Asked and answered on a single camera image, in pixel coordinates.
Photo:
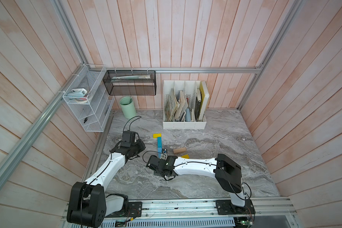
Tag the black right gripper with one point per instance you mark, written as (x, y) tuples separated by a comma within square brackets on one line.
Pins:
[(157, 174)]

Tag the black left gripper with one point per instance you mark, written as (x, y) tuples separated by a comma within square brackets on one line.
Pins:
[(142, 146)]

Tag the light blue wooden block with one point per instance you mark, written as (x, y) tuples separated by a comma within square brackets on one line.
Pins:
[(159, 150)]

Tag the small yellow wooden block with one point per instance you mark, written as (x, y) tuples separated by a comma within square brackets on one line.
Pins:
[(157, 135)]

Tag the teal wooden block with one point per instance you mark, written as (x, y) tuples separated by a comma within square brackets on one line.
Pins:
[(159, 142)]

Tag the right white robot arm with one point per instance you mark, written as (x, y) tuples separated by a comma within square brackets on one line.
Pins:
[(226, 171)]

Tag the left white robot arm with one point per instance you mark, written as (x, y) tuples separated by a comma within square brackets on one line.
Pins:
[(88, 204)]

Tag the natural wooden block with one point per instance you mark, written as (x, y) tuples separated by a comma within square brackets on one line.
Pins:
[(179, 150)]

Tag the long yellow wooden block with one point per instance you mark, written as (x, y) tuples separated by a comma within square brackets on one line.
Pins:
[(186, 156)]

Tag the mint green plastic cup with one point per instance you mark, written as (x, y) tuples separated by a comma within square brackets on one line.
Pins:
[(128, 107)]

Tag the illustrated Chinese history book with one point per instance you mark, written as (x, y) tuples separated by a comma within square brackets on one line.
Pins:
[(171, 106)]

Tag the white plastic file organizer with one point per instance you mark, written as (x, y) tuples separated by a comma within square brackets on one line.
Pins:
[(188, 95)]

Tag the cream hardcover book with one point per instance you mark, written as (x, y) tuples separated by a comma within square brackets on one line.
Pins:
[(205, 95)]

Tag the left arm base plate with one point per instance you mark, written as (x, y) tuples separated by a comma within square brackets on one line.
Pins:
[(129, 210)]

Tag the black wire mesh basket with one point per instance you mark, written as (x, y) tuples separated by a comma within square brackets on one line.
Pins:
[(130, 82)]

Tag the white wire shelf rack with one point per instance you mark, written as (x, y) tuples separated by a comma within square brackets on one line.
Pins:
[(94, 114)]

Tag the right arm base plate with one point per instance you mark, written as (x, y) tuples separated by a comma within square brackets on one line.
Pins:
[(225, 207)]

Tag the aluminium front rail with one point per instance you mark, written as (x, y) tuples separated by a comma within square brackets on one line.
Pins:
[(189, 210)]

